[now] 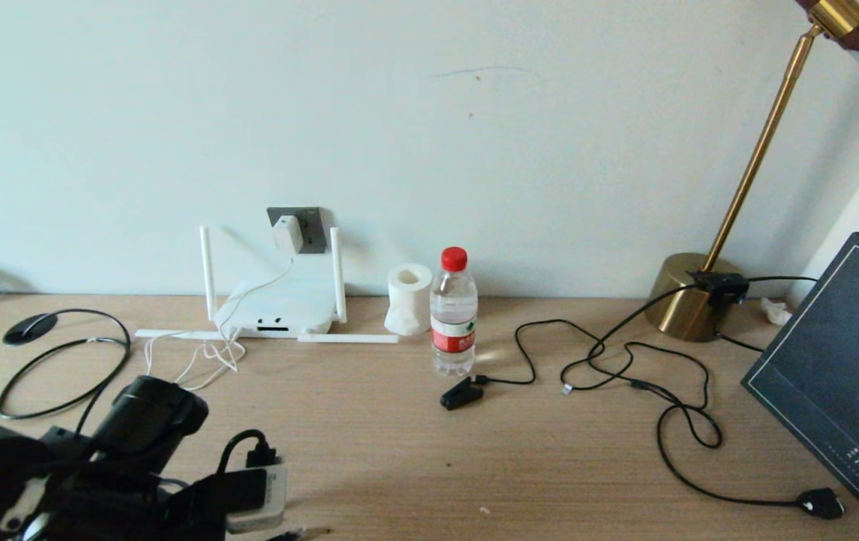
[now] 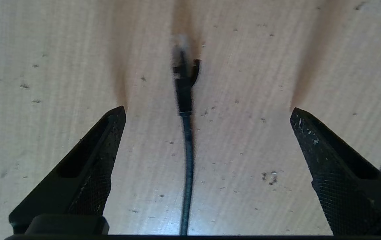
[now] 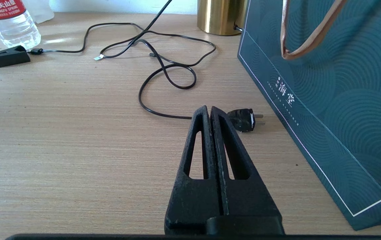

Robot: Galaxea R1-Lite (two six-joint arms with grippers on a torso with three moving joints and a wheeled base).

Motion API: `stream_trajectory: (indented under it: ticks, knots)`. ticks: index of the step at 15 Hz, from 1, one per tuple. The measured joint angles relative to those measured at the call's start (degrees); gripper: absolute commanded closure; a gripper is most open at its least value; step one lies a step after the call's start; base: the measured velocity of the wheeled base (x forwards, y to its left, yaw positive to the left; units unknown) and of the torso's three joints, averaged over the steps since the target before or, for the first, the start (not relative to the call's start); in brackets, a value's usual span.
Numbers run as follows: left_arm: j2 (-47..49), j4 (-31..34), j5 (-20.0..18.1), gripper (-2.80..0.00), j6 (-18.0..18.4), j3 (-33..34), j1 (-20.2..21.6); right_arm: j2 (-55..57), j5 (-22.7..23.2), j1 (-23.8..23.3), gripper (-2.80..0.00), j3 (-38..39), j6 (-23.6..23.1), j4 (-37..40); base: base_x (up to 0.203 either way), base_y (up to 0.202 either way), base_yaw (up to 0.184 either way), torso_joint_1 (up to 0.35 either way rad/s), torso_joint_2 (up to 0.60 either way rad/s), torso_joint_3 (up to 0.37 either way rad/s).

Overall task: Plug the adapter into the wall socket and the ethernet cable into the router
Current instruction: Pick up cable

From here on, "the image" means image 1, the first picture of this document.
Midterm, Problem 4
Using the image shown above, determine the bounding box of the black ethernet cable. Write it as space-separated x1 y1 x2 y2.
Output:
0 308 332 541

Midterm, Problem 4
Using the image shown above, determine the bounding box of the white power adapter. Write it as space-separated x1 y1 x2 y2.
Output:
273 216 304 255

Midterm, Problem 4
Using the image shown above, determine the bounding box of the white router with antennas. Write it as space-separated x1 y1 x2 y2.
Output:
135 224 400 345

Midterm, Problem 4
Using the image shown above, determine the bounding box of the black oval disc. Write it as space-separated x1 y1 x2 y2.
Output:
3 313 59 346

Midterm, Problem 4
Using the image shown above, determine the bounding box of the small black charging dock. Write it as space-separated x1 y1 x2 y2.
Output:
440 377 484 411

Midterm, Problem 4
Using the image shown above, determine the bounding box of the white toilet paper roll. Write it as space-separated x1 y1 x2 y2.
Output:
384 263 434 337

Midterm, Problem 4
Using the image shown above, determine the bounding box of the clear water bottle red cap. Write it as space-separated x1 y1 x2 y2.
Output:
430 246 479 377

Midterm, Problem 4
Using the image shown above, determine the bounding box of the brass desk lamp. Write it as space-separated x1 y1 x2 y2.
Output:
646 0 859 343

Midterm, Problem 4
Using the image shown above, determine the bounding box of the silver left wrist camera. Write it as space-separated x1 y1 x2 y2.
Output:
225 462 289 536

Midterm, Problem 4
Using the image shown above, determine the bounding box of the black left wrist camera cable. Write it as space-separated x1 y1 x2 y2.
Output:
216 428 280 474

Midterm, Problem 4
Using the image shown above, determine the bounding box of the thin white adapter cable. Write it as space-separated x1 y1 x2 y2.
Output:
144 254 296 393

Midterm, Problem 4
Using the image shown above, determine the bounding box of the grey wall socket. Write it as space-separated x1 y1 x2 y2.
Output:
267 207 327 255

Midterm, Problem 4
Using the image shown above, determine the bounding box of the thin black dock cable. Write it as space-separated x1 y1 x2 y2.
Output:
472 319 712 413

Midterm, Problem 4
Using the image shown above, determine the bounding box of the black inline switch box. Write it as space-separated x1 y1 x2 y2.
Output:
688 270 752 305

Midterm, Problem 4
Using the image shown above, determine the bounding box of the black cable with clip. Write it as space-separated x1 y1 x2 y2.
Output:
561 280 848 521

